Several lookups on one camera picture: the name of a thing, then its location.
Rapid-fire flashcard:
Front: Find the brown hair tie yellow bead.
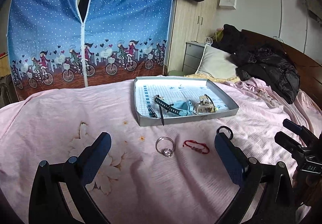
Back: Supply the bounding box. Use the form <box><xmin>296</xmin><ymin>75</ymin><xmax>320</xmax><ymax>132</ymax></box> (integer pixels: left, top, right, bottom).
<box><xmin>204</xmin><ymin>94</ymin><xmax>217</xmax><ymax>113</ymax></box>

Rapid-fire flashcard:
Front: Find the white paper gift bag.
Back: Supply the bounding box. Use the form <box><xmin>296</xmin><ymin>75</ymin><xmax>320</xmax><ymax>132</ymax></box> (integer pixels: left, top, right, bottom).
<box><xmin>219</xmin><ymin>0</ymin><xmax>237</xmax><ymax>10</ymax></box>

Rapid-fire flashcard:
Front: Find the person's right hand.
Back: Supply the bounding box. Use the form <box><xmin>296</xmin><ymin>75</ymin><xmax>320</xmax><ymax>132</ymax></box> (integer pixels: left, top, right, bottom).
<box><xmin>292</xmin><ymin>170</ymin><xmax>321</xmax><ymax>207</ymax></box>

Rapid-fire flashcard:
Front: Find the pile of black jackets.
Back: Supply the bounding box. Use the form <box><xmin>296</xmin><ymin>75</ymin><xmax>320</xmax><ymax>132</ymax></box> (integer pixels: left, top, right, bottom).
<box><xmin>212</xmin><ymin>24</ymin><xmax>300</xmax><ymax>104</ymax></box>

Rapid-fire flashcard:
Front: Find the brown luggage bag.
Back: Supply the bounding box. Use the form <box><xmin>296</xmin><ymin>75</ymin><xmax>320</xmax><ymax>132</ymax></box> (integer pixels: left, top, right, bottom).
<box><xmin>0</xmin><ymin>75</ymin><xmax>19</xmax><ymax>108</ymax></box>

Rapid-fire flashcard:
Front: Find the wooden headboard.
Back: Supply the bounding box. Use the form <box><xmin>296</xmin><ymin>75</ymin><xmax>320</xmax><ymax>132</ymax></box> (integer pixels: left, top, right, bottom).
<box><xmin>241</xmin><ymin>29</ymin><xmax>322</xmax><ymax>109</ymax></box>

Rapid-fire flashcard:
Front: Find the light blue kids watch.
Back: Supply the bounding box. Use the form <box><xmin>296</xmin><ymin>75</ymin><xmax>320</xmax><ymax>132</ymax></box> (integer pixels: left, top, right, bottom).
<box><xmin>172</xmin><ymin>100</ymin><xmax>194</xmax><ymax>116</ymax></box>

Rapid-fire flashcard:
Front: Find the grey drawer nightstand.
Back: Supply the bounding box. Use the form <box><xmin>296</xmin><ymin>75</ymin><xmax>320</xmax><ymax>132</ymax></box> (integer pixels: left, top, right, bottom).
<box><xmin>182</xmin><ymin>41</ymin><xmax>205</xmax><ymax>75</ymax></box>

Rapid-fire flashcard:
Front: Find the red string bracelet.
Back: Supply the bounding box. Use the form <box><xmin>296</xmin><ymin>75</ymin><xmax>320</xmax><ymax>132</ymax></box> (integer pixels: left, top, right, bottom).
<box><xmin>182</xmin><ymin>139</ymin><xmax>210</xmax><ymax>154</ymax></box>

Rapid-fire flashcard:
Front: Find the black hair stick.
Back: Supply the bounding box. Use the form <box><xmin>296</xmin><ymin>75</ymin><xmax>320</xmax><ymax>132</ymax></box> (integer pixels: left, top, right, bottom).
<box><xmin>159</xmin><ymin>105</ymin><xmax>164</xmax><ymax>126</ymax></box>

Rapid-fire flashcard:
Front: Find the black white braided bracelet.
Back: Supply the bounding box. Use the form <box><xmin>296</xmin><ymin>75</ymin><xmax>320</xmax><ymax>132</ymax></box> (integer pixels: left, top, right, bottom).
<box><xmin>153</xmin><ymin>96</ymin><xmax>182</xmax><ymax>116</ymax></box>

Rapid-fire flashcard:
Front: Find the grey tray with grid paper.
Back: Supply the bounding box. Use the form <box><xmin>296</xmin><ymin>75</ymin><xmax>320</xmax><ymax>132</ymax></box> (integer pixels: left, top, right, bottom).
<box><xmin>134</xmin><ymin>77</ymin><xmax>239</xmax><ymax>126</ymax></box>

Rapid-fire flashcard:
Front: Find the silver ring bangle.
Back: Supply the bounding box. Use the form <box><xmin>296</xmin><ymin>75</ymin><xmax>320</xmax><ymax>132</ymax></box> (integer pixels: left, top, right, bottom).
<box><xmin>155</xmin><ymin>137</ymin><xmax>176</xmax><ymax>158</ymax></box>

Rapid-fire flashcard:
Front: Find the beige hair claw clip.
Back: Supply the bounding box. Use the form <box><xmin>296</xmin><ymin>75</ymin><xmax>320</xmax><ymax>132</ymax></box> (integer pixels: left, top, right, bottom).
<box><xmin>195</xmin><ymin>94</ymin><xmax>217</xmax><ymax>114</ymax></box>

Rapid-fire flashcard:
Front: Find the yellow knitted blanket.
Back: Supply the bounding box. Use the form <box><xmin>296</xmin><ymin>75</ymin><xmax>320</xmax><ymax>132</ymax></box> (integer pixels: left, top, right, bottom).
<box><xmin>184</xmin><ymin>73</ymin><xmax>240</xmax><ymax>83</ymax></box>

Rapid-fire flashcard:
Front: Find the white pillow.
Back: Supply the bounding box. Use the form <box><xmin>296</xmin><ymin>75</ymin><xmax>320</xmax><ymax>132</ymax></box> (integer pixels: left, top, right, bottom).
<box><xmin>195</xmin><ymin>45</ymin><xmax>237</xmax><ymax>79</ymax></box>

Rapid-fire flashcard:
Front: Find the black hair tie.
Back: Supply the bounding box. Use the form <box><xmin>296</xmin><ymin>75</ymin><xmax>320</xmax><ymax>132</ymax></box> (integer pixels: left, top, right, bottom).
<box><xmin>216</xmin><ymin>125</ymin><xmax>234</xmax><ymax>140</ymax></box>

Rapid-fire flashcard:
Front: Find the blue fabric wardrobe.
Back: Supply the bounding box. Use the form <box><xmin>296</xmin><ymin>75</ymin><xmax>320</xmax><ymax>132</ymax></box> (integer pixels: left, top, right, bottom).
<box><xmin>7</xmin><ymin>0</ymin><xmax>172</xmax><ymax>100</ymax></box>

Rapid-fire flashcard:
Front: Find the wooden wardrobe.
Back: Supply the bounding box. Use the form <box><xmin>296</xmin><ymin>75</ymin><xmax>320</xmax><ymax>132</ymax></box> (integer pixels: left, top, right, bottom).
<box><xmin>163</xmin><ymin>0</ymin><xmax>217</xmax><ymax>75</ymax></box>

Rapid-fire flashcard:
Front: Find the pink bed sheet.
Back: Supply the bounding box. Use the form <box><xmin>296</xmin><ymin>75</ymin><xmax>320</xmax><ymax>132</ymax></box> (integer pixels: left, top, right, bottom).
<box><xmin>1</xmin><ymin>79</ymin><xmax>321</xmax><ymax>223</ymax></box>

